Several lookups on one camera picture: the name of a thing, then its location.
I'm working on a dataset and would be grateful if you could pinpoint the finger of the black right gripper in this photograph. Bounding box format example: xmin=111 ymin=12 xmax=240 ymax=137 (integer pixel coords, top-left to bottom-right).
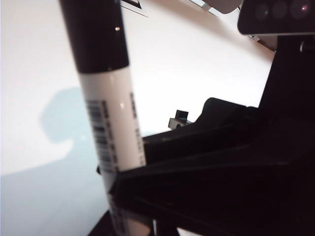
xmin=143 ymin=115 xmax=271 ymax=167
xmin=108 ymin=158 xmax=315 ymax=236

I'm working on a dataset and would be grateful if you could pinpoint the grey metal partition foot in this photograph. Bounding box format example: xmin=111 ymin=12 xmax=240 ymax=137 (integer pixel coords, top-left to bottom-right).
xmin=189 ymin=0 xmax=217 ymax=14

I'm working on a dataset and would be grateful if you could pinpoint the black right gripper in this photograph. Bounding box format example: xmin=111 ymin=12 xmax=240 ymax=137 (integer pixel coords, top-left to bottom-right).
xmin=196 ymin=35 xmax=315 ymax=195

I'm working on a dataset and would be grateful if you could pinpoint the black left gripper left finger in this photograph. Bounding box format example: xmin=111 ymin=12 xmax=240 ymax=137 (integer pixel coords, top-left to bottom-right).
xmin=87 ymin=210 xmax=115 ymax=236

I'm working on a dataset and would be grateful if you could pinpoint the table cable slot cover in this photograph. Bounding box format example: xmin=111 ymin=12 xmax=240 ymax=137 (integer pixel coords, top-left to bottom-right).
xmin=120 ymin=0 xmax=150 ymax=18

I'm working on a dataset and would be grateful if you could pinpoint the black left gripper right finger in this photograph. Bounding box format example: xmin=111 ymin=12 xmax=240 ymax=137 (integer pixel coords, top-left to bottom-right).
xmin=151 ymin=218 xmax=182 ymax=236

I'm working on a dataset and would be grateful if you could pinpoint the white marker with black cap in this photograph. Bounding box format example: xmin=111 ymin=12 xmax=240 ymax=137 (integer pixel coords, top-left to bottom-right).
xmin=59 ymin=0 xmax=148 ymax=236

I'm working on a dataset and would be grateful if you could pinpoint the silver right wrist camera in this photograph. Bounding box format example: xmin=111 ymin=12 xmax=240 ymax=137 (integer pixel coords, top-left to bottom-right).
xmin=237 ymin=0 xmax=315 ymax=36

